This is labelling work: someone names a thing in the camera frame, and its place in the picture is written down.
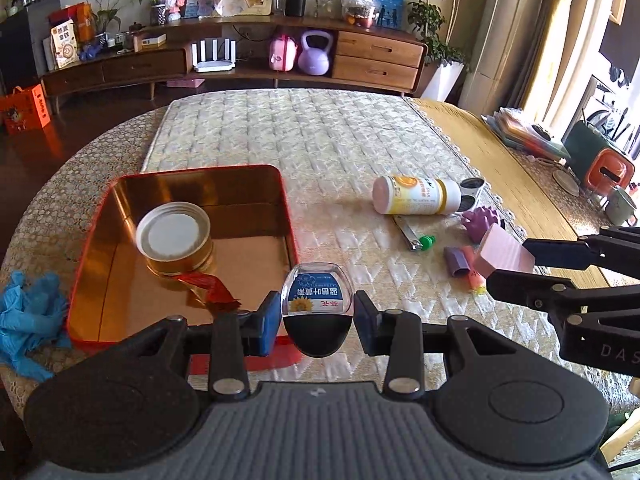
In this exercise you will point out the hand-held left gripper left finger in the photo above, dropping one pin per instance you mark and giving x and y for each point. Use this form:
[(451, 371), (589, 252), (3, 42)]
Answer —
[(268, 322)]

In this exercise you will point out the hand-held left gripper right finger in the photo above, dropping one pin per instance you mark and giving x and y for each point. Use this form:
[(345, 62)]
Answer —
[(365, 325)]

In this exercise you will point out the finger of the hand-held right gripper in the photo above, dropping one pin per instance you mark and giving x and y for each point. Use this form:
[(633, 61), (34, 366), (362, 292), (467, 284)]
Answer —
[(525, 287), (555, 255)]

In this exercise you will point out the pink block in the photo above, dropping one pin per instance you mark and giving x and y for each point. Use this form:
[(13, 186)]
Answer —
[(502, 255)]

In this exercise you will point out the small bottle with blue label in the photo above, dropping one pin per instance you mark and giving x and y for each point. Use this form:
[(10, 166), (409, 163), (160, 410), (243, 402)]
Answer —
[(317, 300)]

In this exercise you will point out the red tin box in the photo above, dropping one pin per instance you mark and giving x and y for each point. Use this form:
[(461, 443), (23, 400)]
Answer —
[(240, 260)]

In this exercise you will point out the purple hand-shaped toy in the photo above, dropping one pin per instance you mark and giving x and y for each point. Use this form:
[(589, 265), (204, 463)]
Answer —
[(477, 222)]

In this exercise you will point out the metal nail clipper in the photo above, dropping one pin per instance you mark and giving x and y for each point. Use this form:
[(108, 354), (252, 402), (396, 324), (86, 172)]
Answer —
[(407, 232)]

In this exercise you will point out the white and yellow bottle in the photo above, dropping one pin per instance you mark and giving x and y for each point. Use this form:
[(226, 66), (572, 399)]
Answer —
[(415, 195)]

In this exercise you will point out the red wrapper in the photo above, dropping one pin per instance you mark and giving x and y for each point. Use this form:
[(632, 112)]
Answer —
[(210, 287)]

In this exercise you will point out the round coaster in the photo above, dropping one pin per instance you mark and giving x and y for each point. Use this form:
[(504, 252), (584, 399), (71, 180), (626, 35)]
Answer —
[(566, 181)]

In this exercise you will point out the green mug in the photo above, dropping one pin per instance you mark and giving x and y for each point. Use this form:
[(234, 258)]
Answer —
[(620, 207)]

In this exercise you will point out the small green toy piece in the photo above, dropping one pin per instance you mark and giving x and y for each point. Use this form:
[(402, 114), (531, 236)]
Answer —
[(426, 243)]

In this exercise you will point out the green and orange radio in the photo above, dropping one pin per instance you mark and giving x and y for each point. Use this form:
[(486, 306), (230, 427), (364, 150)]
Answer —
[(595, 155)]

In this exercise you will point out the white sunglasses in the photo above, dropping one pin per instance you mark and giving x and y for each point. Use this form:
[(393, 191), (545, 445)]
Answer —
[(472, 185)]

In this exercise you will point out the yellow woven table mat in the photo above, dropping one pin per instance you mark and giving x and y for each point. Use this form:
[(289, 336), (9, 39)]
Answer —
[(490, 150)]

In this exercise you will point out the stack of colourful folders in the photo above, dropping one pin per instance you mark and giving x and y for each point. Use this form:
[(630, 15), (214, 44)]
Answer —
[(525, 135)]

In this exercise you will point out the white jar lid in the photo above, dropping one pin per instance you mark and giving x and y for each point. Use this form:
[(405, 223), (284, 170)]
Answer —
[(170, 237)]

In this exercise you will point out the cream quilted mat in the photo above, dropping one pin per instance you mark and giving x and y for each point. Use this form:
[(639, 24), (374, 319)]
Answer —
[(325, 150)]

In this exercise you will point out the potted tree white pot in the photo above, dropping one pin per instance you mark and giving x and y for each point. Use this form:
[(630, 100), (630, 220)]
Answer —
[(445, 80)]

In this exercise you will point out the beige curtain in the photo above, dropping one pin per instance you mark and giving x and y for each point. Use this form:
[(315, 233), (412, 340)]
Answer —
[(505, 35)]

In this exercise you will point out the blue rubber gloves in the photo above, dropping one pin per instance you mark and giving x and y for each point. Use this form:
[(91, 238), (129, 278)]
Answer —
[(25, 320)]

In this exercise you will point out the wooden tv cabinet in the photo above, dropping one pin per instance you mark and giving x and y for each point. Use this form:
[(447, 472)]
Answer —
[(370, 67)]

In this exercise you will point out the white router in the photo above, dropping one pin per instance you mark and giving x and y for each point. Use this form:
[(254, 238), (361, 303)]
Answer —
[(214, 62)]

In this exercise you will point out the pink toy suitcase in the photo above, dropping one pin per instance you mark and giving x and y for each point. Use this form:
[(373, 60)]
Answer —
[(283, 55)]

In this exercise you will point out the purple kettlebell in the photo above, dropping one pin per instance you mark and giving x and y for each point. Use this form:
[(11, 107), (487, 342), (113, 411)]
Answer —
[(315, 57)]

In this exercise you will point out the white and yellow box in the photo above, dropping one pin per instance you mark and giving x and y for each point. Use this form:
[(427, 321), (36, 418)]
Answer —
[(150, 41)]

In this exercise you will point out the clear plastic bag of snacks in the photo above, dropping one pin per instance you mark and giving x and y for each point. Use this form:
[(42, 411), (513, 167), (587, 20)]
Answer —
[(358, 7)]

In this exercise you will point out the orange gift box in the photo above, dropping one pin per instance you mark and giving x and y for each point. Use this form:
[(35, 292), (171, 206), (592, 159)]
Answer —
[(25, 110)]

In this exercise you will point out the black speaker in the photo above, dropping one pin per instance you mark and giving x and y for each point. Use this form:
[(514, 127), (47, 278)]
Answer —
[(295, 0)]

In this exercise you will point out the small potted plant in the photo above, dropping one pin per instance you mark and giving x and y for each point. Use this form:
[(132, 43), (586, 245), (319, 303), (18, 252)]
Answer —
[(104, 25)]

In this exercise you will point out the printed snack box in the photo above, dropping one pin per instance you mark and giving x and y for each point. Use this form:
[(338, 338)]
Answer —
[(65, 45)]

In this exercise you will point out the orange gift bag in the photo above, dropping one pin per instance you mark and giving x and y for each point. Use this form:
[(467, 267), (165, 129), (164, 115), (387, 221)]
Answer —
[(80, 22)]

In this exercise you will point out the dark mini fridge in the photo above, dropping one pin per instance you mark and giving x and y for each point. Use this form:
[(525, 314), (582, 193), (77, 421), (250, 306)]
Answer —
[(25, 50)]

